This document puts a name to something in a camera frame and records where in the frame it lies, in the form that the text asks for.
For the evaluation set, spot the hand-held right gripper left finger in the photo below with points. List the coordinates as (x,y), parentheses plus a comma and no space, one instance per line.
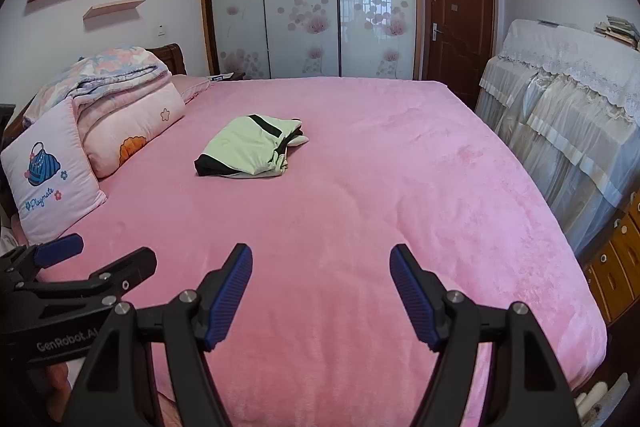
(227,302)

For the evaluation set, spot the dark nightstand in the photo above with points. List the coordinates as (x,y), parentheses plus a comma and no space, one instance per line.
(227,77)

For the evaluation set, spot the brown wooden door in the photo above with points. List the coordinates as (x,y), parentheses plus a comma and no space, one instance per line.
(460,17)

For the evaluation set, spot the pink pillow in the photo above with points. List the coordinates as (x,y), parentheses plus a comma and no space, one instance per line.
(192,87)

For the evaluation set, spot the green and black hooded jacket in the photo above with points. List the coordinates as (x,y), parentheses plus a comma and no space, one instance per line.
(240,142)

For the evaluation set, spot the pink wall shelf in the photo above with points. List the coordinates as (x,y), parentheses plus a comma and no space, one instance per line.
(112,9)

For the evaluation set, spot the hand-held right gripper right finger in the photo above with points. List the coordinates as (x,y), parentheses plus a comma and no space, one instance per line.
(415,297)

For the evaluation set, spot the furniture under white lace cover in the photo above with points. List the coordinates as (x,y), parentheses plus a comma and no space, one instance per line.
(565,117)

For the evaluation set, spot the dark wooden headboard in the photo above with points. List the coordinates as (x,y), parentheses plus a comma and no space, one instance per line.
(172,57)

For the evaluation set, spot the wooden drawer cabinet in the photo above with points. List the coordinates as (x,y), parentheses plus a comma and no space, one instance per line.
(617,267)

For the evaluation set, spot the stack of books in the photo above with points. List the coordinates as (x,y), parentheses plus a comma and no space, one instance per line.
(617,32)

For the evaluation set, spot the white ribbed object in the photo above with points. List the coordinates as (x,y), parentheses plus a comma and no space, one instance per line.
(600,394)

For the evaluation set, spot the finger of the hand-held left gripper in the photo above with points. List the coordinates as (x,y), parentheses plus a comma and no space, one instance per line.
(125,272)
(60,249)

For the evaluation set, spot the bed with pink sheet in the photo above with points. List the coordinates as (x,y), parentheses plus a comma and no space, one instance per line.
(350,167)

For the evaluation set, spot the floral folded quilt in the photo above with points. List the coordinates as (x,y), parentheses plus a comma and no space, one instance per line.
(110,67)

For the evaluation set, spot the white pillow with bag print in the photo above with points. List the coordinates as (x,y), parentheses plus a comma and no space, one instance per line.
(55,172)

